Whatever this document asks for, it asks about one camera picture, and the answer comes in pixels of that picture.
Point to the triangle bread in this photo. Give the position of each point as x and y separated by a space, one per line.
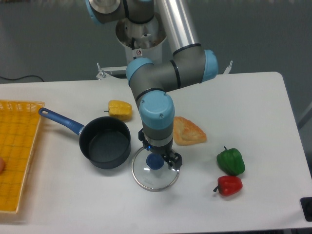
185 132

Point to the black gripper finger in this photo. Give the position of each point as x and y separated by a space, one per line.
173 159

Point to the black table grommet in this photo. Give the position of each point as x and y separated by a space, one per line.
306 204

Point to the yellow bell pepper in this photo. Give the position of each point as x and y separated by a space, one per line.
119 109

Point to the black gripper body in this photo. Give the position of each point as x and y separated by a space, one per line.
161 147

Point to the yellow plastic basket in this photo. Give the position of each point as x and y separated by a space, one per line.
19 124

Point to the green bell pepper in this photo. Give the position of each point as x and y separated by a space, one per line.
231 161

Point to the glass lid blue knob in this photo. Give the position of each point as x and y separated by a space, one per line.
151 172

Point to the red bell pepper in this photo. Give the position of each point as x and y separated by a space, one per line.
228 185

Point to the black pot blue handle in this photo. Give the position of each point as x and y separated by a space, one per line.
104 141

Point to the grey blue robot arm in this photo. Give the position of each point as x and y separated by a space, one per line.
155 106

